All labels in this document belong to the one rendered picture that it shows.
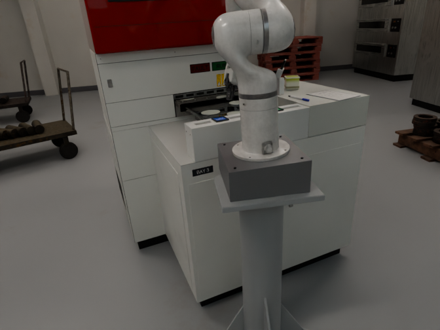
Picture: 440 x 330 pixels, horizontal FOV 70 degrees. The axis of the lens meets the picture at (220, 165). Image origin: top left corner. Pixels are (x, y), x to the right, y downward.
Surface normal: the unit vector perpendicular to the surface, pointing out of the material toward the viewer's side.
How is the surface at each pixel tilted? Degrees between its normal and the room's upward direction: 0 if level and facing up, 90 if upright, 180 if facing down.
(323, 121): 90
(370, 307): 0
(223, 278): 90
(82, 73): 90
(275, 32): 93
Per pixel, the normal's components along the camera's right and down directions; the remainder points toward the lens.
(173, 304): -0.06, -0.91
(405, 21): 0.15, 0.40
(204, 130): 0.39, 0.36
